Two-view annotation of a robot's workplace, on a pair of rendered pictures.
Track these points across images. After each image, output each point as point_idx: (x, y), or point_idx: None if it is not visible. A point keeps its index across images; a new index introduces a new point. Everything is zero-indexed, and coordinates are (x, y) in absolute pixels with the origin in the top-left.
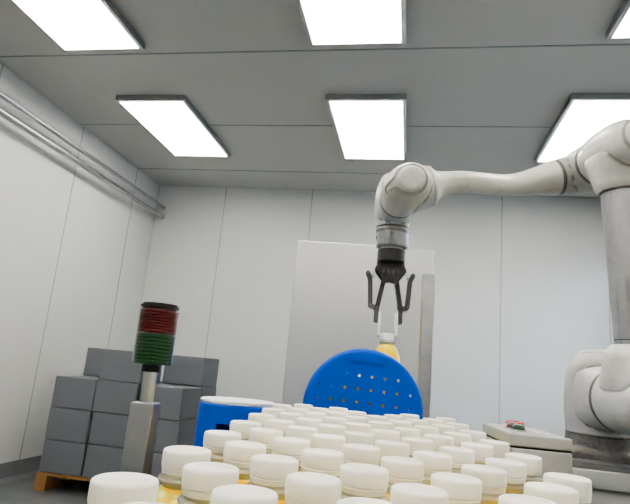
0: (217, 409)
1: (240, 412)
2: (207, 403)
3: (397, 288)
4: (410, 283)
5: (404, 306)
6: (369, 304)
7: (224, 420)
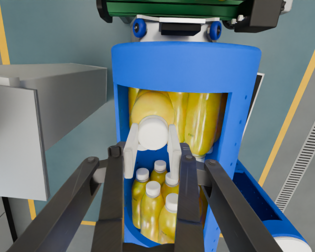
0: (292, 231)
1: (270, 230)
2: (304, 240)
3: (111, 211)
4: (26, 240)
5: (99, 167)
6: (215, 161)
7: (278, 222)
